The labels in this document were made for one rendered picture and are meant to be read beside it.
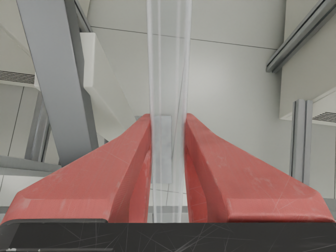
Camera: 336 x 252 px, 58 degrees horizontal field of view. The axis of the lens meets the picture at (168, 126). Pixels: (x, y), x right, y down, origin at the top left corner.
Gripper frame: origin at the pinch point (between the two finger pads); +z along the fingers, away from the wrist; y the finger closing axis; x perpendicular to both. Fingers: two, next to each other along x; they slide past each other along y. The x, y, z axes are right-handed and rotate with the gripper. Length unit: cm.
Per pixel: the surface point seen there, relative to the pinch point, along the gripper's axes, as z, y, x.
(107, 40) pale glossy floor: 108, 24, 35
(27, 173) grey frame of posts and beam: 44, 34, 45
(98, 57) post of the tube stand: 20.8, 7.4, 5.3
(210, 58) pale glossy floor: 103, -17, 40
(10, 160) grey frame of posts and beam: 39, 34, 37
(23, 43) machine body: 60, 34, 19
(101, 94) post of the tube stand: 20.0, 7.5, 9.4
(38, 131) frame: 56, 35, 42
